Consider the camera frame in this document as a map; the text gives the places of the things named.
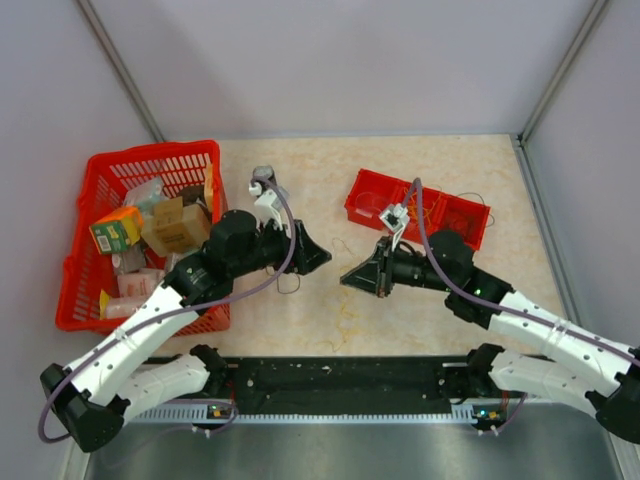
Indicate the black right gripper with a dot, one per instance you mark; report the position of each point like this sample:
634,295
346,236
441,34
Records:
375,275

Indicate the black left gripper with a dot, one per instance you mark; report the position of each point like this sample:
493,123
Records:
308,255

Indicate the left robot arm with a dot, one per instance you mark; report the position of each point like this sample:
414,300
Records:
94,396

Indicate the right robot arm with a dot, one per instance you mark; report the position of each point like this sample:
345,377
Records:
575,367

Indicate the red three-compartment bin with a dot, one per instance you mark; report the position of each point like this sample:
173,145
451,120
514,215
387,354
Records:
372,192

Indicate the black drink can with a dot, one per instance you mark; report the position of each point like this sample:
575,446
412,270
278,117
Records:
265,172

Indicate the brown cardboard box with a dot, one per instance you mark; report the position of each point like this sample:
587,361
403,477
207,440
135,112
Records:
174,227

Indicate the pink snack packet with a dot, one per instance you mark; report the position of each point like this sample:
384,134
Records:
131,292

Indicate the green orange carton box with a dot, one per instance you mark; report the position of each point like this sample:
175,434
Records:
118,231

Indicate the red plastic shopping basket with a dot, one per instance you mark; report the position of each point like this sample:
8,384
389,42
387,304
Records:
88,278

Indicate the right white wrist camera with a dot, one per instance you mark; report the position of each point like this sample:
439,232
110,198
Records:
395,218

